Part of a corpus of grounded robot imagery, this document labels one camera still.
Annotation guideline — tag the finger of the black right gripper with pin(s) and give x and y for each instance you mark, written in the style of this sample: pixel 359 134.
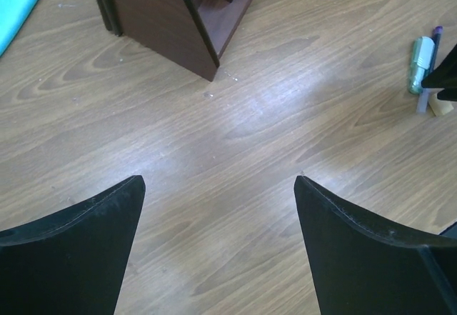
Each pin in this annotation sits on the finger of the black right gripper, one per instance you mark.
pixel 444 78

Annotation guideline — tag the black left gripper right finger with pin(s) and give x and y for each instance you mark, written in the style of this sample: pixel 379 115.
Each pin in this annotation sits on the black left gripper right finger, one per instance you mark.
pixel 363 263

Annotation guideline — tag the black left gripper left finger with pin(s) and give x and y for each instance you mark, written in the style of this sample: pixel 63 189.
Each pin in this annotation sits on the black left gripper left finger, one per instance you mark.
pixel 72 261

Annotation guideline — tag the tan eraser block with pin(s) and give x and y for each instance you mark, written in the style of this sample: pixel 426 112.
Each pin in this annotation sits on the tan eraser block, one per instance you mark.
pixel 439 107

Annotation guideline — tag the green highlighter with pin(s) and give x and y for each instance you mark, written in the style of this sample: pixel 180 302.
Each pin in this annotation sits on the green highlighter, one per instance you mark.
pixel 420 62

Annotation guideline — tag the dark wooden desk organizer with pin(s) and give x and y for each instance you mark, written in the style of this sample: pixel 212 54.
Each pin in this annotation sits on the dark wooden desk organizer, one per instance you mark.
pixel 192 33

